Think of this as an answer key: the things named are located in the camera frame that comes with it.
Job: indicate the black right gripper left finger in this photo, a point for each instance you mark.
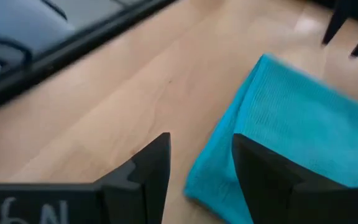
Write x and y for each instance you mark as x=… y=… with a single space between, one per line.
x=141 y=193

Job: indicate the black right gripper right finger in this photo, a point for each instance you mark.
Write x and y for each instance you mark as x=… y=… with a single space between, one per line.
x=275 y=193

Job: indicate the teal microfiber towel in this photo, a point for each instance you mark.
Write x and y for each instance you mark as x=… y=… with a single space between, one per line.
x=291 y=124

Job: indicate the black aluminium table frame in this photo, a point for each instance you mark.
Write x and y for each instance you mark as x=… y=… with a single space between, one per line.
x=57 y=53

